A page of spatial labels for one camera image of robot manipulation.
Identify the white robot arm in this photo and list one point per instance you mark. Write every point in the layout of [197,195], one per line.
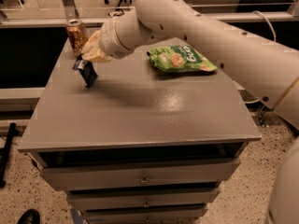
[265,68]

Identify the black metal stand leg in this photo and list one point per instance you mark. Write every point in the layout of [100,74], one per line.
[4,152]

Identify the orange soda can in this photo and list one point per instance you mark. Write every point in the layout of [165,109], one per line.
[77,35]

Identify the black shoe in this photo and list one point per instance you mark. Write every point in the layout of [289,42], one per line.
[31,216]

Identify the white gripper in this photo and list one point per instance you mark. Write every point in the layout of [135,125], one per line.
[107,38]

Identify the middle grey drawer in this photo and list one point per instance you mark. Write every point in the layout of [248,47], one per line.
[143,198]

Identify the blue rxbar blueberry wrapper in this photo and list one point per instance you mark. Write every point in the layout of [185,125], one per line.
[86,70]

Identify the grey drawer cabinet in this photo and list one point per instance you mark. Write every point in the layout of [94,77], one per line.
[133,113]

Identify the grey drawer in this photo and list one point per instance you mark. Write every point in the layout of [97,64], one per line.
[144,174]
[143,198]
[144,215]

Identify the bottom grey drawer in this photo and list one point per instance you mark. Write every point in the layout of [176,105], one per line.
[144,215]

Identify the top grey drawer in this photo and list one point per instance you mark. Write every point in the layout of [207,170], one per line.
[144,174]

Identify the green chip bag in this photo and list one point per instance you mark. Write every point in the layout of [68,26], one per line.
[179,59]

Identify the grey metal railing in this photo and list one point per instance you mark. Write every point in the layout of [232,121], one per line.
[56,12]

